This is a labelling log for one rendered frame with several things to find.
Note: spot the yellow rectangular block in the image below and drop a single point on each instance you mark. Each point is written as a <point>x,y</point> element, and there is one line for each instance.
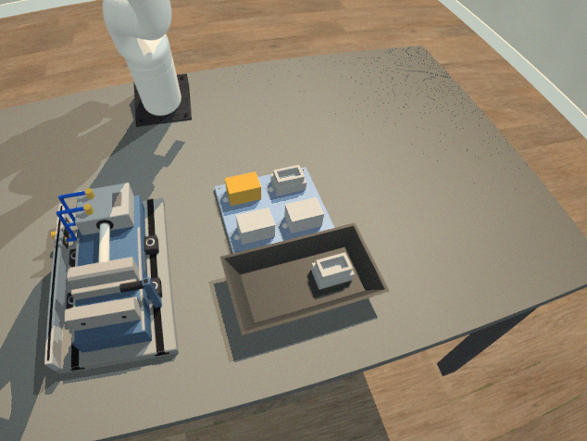
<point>243,188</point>

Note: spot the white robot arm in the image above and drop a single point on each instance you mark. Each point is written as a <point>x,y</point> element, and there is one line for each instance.
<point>150,62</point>

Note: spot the grey flat bar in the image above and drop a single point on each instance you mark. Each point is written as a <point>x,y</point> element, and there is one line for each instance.
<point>98,290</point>

